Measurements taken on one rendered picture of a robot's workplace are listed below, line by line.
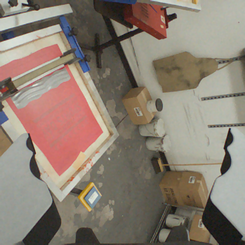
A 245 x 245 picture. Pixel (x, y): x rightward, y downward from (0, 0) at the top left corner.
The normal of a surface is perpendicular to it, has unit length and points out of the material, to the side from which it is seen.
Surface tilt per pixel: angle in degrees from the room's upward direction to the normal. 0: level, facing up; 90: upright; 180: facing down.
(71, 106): 0
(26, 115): 0
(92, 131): 0
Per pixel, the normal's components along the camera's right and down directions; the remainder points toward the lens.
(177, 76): -0.62, 0.10
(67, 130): 0.77, -0.06
